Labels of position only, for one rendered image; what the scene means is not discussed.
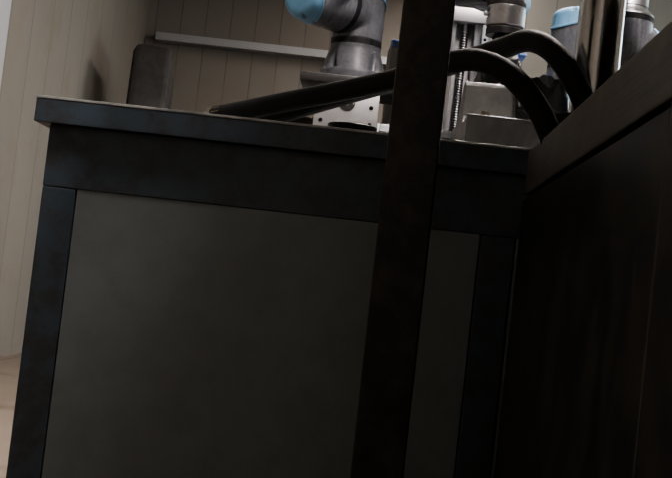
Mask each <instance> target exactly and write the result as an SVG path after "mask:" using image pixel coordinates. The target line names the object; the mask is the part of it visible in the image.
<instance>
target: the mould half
mask: <svg viewBox="0 0 672 478"><path fill-rule="evenodd" d="M481 111H489V112H491V116H487V115H480V113H481ZM452 139H455V140H458V141H467V142H476V143H485V144H494V145H503V146H512V147H522V148H531V149H533V148H534V147H535V146H536V145H537V144H538V143H539V142H540V140H539V137H538V135H537V132H536V130H535V128H534V125H533V123H532V121H531V120H524V119H516V117H515V96H514V95H513V94H512V93H511V92H510V91H509V90H508V89H507V88H506V87H505V86H504V85H498V84H488V83H479V82H470V81H466V82H465V84H464V88H463V93H462V98H461V103H460V108H459V114H458V119H457V123H456V127H455V128H454V129H453V130H452V132H451V134H450V136H449V140H452Z"/></svg>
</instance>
